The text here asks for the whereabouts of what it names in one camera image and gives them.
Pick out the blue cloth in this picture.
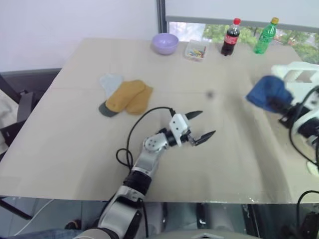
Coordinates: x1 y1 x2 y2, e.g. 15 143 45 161
245 74 294 114

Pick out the purple bowl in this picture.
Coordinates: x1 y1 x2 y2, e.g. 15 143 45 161
151 33 179 56

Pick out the beige cloth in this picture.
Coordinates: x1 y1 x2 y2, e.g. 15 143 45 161
0 88 20 150

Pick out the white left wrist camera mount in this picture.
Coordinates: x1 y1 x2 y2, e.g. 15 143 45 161
168 114 192 147

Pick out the green bottle yellow cap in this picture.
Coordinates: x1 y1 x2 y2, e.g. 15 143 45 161
253 16 280 55

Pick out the thin black cable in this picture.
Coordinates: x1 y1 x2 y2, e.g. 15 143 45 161
297 190 319 239

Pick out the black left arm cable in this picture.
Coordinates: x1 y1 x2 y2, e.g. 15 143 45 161
116 106 175 175

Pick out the clear plastic box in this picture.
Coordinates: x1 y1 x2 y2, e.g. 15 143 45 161
183 39 210 62

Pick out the thin white cable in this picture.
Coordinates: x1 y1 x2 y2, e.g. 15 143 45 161
31 199 55 220

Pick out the blue jeans leg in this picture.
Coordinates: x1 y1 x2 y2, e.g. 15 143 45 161
7 227 87 239

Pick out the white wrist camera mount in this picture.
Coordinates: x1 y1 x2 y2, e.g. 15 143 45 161
291 109 319 137
168 114 192 147

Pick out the black chair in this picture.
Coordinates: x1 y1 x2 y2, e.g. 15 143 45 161
0 67 62 162

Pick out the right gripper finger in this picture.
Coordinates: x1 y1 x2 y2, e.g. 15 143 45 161
267 98 284 112

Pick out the cola bottle red cap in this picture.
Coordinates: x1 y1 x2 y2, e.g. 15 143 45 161
220 17 242 57

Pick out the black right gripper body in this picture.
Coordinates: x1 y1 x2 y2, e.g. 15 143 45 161
278 103 299 128

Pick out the mustard yellow sock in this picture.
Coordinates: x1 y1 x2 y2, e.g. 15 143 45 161
106 79 147 113
126 84 154 116

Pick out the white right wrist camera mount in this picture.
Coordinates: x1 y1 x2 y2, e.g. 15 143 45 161
291 109 319 137

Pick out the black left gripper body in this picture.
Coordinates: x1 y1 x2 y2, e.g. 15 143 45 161
179 119 198 147

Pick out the pale grey sock dark toe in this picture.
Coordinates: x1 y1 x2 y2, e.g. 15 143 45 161
99 73 124 118

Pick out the white roller blind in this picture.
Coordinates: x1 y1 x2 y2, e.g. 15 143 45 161
165 0 319 32

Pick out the grey window frame post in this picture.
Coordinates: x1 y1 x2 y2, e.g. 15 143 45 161
156 0 170 38

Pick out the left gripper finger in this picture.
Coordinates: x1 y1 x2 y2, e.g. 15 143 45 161
184 110 203 120
193 129 217 146

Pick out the white plastic basket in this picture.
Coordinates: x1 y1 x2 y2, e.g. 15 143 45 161
271 61 319 112

